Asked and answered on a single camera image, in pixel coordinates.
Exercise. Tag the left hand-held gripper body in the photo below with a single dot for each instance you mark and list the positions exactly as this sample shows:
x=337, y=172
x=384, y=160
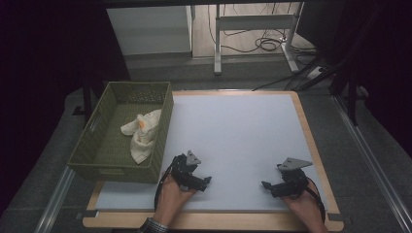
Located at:
x=183, y=170

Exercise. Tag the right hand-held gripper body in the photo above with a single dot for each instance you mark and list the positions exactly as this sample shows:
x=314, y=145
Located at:
x=294, y=181

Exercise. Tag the cream cloth with orange spot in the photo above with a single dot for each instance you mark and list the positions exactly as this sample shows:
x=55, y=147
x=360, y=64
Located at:
x=144, y=136

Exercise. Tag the green woven basket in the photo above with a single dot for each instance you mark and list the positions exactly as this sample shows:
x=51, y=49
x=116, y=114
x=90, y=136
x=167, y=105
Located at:
x=110, y=149

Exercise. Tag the person's right hand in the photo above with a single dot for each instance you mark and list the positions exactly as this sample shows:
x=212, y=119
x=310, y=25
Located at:
x=309, y=207

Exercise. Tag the person's left hand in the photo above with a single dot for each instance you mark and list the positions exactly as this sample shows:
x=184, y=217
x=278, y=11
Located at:
x=170, y=200

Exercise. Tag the black tape patch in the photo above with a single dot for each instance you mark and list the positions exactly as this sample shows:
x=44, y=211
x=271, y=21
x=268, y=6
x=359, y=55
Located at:
x=335, y=217
x=87, y=214

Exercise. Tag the black stand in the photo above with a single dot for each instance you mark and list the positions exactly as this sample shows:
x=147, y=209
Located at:
x=351, y=97
x=86, y=100

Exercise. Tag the white power strip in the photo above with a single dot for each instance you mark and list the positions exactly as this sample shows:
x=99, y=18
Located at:
x=315, y=73

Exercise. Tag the white cabinet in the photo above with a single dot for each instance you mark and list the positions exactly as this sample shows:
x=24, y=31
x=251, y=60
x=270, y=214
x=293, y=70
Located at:
x=149, y=30

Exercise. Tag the dark curtain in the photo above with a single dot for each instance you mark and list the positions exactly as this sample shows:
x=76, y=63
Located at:
x=39, y=81
x=382, y=64

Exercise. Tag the metal floor rail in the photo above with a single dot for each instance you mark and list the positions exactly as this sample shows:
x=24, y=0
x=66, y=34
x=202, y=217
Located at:
x=372, y=161
x=55, y=200

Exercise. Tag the white desk frame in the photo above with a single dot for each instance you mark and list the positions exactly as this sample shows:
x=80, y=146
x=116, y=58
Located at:
x=252, y=22

